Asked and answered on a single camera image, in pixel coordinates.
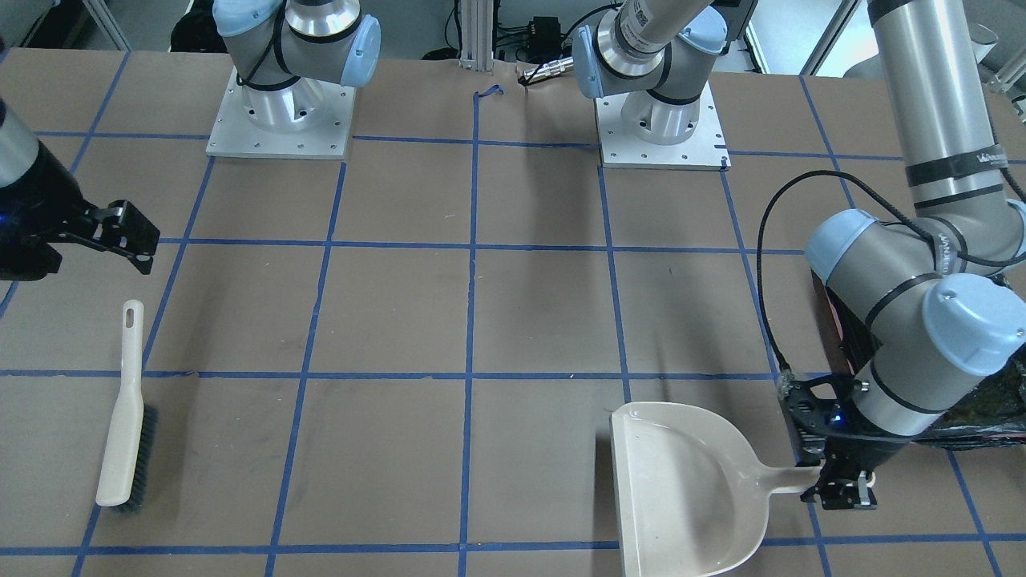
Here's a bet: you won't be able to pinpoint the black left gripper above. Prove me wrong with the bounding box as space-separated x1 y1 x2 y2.
782 373 911 510

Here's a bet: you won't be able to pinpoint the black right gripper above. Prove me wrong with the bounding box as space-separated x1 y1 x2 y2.
1 147 160 281

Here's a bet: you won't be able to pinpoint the beige plastic dustpan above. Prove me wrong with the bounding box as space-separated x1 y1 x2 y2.
611 401 820 576

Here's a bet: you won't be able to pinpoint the white brush black bristles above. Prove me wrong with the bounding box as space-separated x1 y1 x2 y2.
95 299 159 514

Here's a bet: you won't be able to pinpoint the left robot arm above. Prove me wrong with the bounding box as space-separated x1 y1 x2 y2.
573 1 1024 509

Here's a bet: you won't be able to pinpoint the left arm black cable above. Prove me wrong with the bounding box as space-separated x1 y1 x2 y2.
756 171 911 385

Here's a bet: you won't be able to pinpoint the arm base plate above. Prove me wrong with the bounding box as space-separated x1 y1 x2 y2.
206 71 357 160
595 82 732 171

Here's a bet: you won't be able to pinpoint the aluminium frame post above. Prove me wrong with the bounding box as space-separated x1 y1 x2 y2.
457 0 497 75

